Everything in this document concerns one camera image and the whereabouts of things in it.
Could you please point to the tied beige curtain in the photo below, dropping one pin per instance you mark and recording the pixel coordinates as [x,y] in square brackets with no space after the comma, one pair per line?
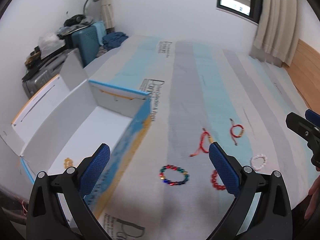
[107,5]

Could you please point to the wooden panel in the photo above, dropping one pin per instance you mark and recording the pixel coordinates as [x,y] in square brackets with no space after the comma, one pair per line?
[305,67]

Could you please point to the white plastic bag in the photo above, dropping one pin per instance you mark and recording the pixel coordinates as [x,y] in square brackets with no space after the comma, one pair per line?
[50,42]

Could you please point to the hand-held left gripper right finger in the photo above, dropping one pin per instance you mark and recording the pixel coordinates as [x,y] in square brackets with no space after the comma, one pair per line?
[222,170]

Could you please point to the blue suitcase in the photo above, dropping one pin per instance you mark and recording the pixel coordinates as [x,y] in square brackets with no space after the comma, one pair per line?
[87,42]

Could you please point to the person's right hand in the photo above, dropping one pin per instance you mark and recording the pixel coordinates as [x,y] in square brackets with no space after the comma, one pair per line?
[314,202]

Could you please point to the striped printed bed sheet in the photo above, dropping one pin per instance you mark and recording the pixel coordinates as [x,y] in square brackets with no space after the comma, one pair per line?
[185,80]

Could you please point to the blue clothes pile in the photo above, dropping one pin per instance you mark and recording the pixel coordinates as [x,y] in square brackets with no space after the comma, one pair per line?
[115,40]

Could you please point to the dark and grey clothes heap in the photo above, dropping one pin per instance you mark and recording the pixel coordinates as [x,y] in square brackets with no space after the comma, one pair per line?
[75,21]

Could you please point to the long beige curtain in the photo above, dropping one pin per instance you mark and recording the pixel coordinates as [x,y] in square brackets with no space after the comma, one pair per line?
[275,30]

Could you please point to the light blue cloth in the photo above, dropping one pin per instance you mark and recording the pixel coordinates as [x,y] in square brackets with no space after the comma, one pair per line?
[100,31]

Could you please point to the silver suitcase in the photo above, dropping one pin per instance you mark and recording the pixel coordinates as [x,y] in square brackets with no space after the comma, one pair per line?
[37,80]

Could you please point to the white and blue cardboard box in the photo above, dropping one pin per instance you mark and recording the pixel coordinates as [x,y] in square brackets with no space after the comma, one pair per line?
[75,130]

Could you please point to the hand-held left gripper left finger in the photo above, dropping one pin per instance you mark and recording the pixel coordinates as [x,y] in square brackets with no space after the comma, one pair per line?
[96,170]

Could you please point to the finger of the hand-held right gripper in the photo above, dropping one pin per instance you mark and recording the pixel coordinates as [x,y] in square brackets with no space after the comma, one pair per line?
[297,123]
[312,117]

